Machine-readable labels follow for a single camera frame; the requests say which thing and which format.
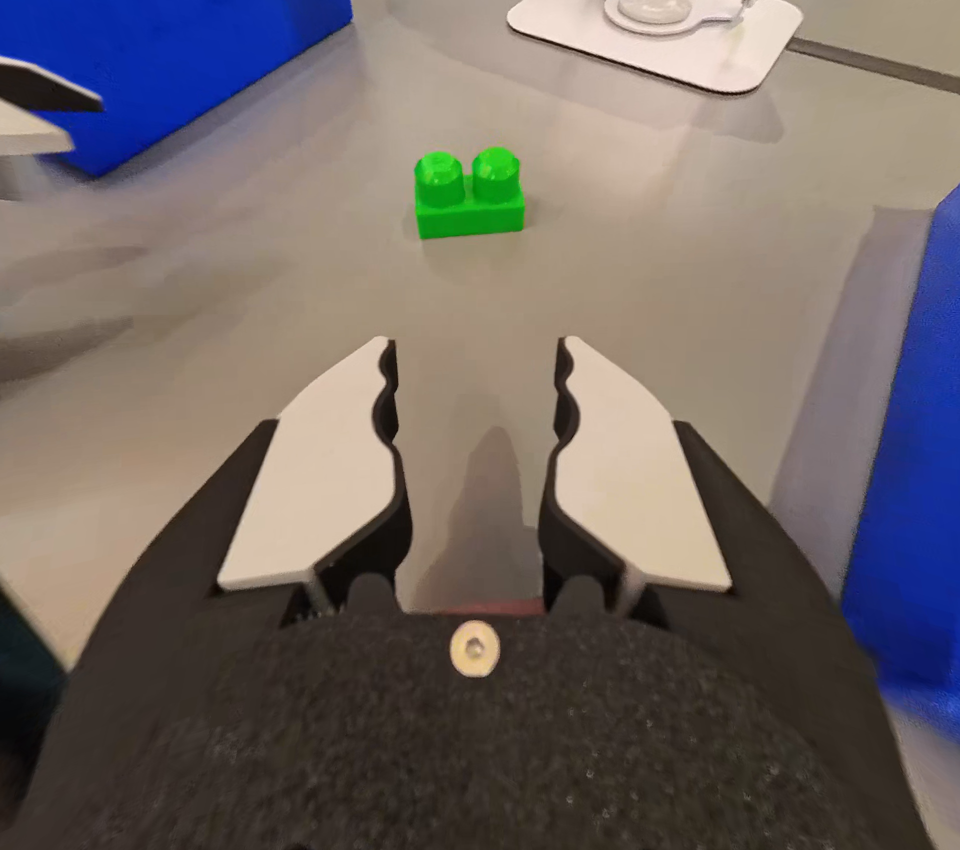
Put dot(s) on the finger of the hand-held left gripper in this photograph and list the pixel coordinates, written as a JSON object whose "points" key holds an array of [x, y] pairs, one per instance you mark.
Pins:
{"points": [[22, 134], [19, 69]]}

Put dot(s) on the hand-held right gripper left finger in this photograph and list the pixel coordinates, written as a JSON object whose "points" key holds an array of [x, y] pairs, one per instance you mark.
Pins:
{"points": [[315, 475]]}

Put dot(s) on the person's blue jeans leg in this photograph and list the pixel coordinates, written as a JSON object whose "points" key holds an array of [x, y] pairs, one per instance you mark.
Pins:
{"points": [[22, 677]]}

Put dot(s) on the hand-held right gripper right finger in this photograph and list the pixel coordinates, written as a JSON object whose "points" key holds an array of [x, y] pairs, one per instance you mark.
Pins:
{"points": [[637, 475]]}

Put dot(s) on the grey desk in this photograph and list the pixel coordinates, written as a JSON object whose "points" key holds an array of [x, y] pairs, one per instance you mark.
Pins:
{"points": [[600, 228]]}

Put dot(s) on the green two-stud toy block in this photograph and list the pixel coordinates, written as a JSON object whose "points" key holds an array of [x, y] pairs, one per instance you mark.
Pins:
{"points": [[469, 205]]}

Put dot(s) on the blue divided plastic bin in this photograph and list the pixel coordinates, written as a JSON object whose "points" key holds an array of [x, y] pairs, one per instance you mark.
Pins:
{"points": [[150, 3]]}

